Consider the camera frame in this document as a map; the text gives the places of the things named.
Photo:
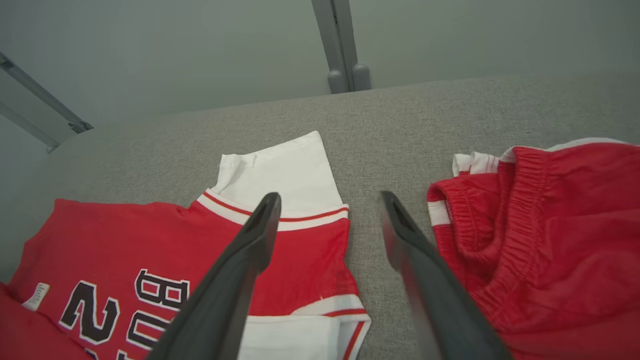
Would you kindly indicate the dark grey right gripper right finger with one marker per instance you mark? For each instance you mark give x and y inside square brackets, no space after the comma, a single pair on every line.
[440,300]

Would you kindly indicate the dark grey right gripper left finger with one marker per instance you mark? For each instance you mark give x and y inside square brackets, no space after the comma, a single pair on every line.
[225,290]

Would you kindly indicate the red jersey with white sleeves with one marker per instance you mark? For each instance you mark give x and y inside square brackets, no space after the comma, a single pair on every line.
[100,240]

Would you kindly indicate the red shorts with white stripe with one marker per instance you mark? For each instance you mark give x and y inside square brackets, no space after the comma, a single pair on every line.
[575,250]

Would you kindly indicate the grey fabric sofa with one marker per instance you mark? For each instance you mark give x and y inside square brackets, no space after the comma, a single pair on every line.
[390,135]

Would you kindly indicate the grey metal partition post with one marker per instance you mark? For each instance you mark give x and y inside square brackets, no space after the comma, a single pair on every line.
[40,95]
[340,45]

